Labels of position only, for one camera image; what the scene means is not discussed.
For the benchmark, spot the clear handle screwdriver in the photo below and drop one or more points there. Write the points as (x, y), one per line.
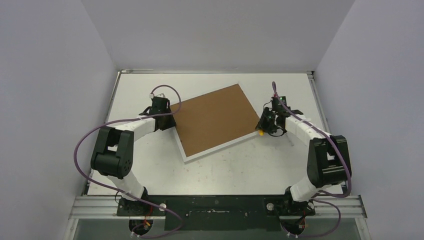
(290, 141)

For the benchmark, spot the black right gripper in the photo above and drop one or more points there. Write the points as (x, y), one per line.
(267, 122)

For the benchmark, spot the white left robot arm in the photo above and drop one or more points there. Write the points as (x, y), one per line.
(113, 152)

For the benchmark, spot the white picture frame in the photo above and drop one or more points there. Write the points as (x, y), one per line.
(214, 121)

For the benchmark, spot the aluminium table front rail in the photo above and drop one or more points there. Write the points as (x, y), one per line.
(105, 207)

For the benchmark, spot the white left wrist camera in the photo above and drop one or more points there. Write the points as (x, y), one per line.
(160, 95)

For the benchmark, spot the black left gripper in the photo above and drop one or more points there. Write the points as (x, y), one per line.
(171, 124)

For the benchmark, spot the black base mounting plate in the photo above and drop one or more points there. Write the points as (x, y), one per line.
(218, 212)

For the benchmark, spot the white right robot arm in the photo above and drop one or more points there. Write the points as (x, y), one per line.
(328, 160)

